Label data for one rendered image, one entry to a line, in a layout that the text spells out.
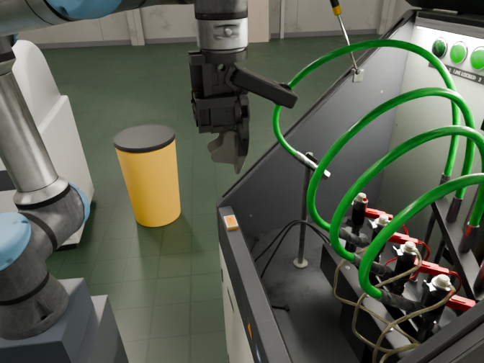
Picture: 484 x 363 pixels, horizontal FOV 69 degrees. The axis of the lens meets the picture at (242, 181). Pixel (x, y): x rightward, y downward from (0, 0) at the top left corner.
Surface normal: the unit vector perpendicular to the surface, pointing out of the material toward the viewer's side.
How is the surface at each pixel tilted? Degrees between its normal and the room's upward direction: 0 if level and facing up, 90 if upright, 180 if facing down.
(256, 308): 0
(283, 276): 0
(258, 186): 90
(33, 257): 90
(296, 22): 90
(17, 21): 134
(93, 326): 0
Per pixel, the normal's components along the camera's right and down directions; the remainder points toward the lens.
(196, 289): -0.03, -0.86
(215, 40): -0.22, 0.51
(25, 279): 0.82, 0.28
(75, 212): 0.96, -0.04
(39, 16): -0.06, 0.97
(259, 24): 0.11, 0.38
